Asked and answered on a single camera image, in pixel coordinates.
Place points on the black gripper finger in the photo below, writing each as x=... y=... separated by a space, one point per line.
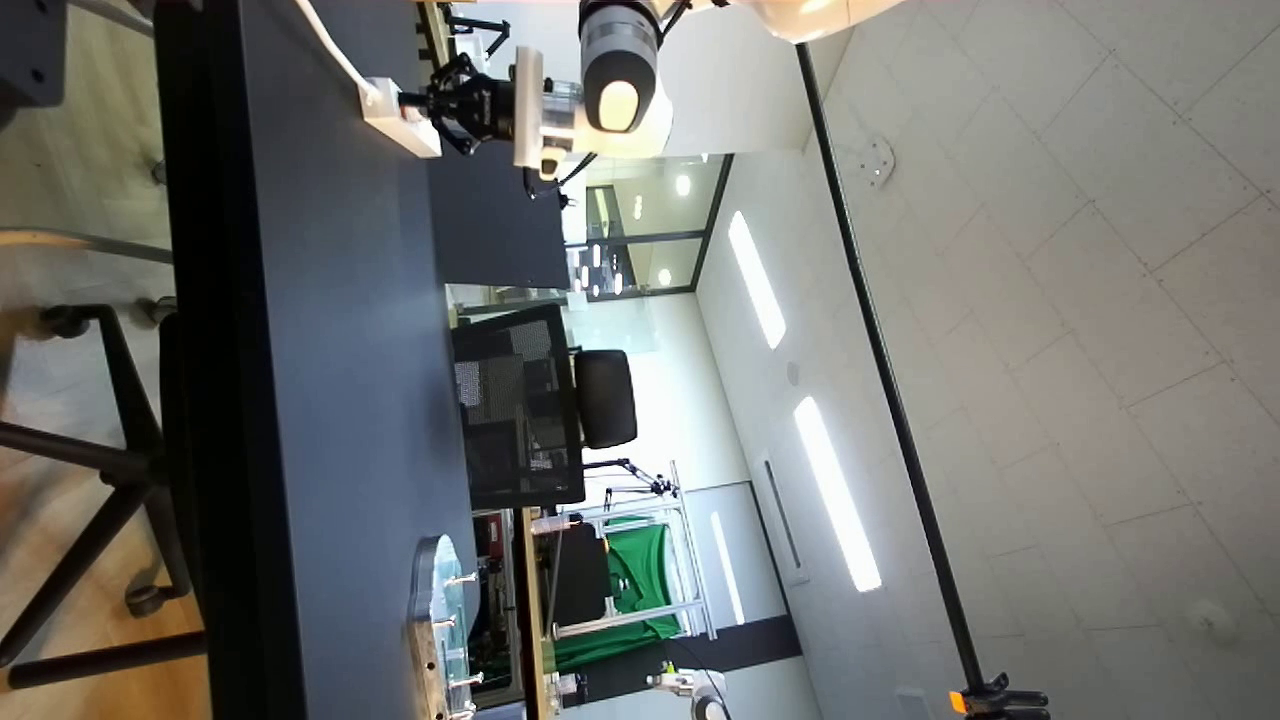
x=452 y=123
x=448 y=84

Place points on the long ceiling light strip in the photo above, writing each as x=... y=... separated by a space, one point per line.
x=836 y=494
x=758 y=278

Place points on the white power strip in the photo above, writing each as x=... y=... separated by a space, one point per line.
x=396 y=119

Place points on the black swivel chair base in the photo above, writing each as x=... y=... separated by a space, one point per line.
x=125 y=465

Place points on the green cloth backdrop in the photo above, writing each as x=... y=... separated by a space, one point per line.
x=636 y=575

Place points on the black orange clamp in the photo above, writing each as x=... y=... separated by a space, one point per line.
x=999 y=699

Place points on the black framed glass door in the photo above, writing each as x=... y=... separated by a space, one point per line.
x=654 y=227

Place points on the black partition panel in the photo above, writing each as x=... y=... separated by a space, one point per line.
x=500 y=220

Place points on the black camera stand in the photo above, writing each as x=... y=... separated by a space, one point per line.
x=480 y=25

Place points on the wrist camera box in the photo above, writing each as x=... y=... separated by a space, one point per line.
x=560 y=159

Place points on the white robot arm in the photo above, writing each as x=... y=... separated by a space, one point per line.
x=623 y=66

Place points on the grey metal bracket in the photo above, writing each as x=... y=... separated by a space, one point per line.
x=29 y=44

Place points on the black computer monitor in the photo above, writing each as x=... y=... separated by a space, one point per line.
x=514 y=412

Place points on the white smoke detector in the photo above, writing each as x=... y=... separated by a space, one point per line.
x=878 y=160

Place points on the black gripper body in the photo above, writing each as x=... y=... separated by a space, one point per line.
x=494 y=105

